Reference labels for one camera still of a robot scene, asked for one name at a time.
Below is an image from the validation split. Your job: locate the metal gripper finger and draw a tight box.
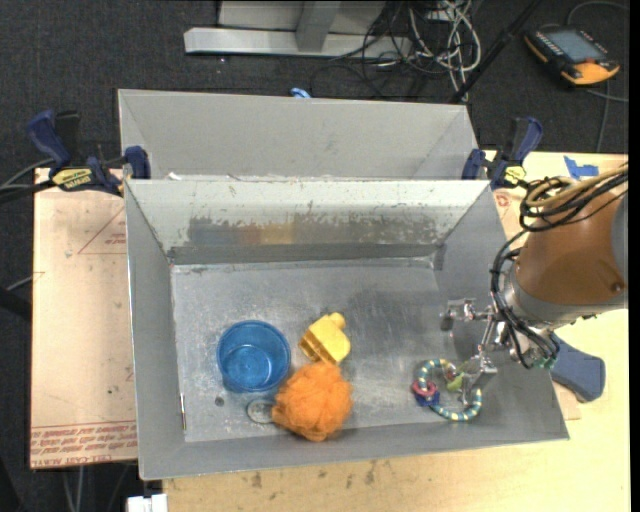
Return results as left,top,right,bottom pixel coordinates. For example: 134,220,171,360
458,362,499,406
439,298,478,332

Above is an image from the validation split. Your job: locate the yellow toy block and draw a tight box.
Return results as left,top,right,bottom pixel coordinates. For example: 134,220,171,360
298,312,352,365

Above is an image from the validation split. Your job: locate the grey metal bin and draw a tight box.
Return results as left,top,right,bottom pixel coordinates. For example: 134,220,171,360
117,88,571,481

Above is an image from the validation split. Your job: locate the orange mesh sponge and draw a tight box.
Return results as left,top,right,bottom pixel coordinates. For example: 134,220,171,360
271,360,355,443

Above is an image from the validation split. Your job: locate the blue plastic cup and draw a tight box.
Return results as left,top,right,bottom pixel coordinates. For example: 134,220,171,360
216,319,292,394

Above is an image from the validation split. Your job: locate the brown cardboard board, red print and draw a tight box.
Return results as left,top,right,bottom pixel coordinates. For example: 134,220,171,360
29,167,582,471

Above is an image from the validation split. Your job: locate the multicoloured ring toy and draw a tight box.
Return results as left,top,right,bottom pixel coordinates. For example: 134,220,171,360
411,358,484,423

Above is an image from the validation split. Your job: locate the small grey metal ring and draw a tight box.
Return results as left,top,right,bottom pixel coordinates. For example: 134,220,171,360
245,399,277,426

